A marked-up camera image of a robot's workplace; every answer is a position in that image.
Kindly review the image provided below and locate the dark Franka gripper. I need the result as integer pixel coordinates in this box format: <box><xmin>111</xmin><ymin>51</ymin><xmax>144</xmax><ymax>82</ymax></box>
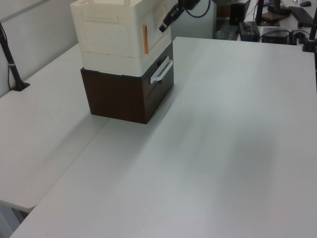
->
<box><xmin>159</xmin><ymin>1</ymin><xmax>186</xmax><ymax>33</ymax></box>

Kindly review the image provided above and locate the cream cabinet door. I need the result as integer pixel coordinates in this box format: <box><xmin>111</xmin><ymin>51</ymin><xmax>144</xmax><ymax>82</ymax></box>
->
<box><xmin>142</xmin><ymin>0</ymin><xmax>173</xmax><ymax>56</ymax></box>

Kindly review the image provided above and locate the cream plastic storage cabinet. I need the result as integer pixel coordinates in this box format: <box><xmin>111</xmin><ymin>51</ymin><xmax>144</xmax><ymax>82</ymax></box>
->
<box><xmin>69</xmin><ymin>0</ymin><xmax>173</xmax><ymax>76</ymax></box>

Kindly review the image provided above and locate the black computer tower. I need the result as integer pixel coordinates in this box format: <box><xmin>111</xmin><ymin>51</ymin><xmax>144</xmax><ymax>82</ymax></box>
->
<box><xmin>229</xmin><ymin>0</ymin><xmax>251</xmax><ymax>26</ymax></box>

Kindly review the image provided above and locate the dark brown plain drawer front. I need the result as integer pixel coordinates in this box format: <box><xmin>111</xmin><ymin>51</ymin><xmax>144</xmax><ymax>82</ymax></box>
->
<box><xmin>144</xmin><ymin>83</ymin><xmax>174</xmax><ymax>125</ymax></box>

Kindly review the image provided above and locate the black power supply box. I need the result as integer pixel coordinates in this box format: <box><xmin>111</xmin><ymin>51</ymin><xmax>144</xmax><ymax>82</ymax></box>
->
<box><xmin>238</xmin><ymin>21</ymin><xmax>261</xmax><ymax>42</ymax></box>

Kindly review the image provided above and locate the dark brown wooden drawer box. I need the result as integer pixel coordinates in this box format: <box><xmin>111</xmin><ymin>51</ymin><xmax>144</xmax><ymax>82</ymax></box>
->
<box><xmin>80</xmin><ymin>41</ymin><xmax>175</xmax><ymax>125</ymax></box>

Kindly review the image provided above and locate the black flat electronics box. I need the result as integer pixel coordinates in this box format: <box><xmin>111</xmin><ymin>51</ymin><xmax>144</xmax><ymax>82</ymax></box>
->
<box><xmin>262</xmin><ymin>28</ymin><xmax>291</xmax><ymax>45</ymax></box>

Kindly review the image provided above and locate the black monitor stand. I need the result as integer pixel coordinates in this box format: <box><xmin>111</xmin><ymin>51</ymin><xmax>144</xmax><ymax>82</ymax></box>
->
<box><xmin>266</xmin><ymin>0</ymin><xmax>292</xmax><ymax>16</ymax></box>

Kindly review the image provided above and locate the black keyboard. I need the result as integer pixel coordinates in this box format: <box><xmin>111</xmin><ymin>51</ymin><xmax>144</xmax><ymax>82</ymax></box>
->
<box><xmin>291</xmin><ymin>6</ymin><xmax>315</xmax><ymax>21</ymax></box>

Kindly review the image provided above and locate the black stand with white band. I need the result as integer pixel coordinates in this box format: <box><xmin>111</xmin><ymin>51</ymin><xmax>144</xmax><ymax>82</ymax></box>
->
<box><xmin>0</xmin><ymin>21</ymin><xmax>31</xmax><ymax>92</ymax></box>

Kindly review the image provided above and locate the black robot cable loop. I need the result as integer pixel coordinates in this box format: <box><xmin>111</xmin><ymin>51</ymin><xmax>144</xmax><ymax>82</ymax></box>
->
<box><xmin>184</xmin><ymin>0</ymin><xmax>215</xmax><ymax>19</ymax></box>

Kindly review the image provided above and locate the white drawer handle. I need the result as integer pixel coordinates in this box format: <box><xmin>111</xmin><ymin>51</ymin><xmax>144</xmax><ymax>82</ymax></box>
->
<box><xmin>150</xmin><ymin>56</ymin><xmax>173</xmax><ymax>84</ymax></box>

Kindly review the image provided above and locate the dark brown handled drawer front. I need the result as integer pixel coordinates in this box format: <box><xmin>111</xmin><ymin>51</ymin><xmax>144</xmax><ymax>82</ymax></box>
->
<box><xmin>143</xmin><ymin>41</ymin><xmax>175</xmax><ymax>98</ymax></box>

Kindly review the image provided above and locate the black clamped camera stand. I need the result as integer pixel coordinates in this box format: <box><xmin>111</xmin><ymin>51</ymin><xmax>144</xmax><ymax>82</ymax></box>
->
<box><xmin>300</xmin><ymin>16</ymin><xmax>317</xmax><ymax>53</ymax></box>

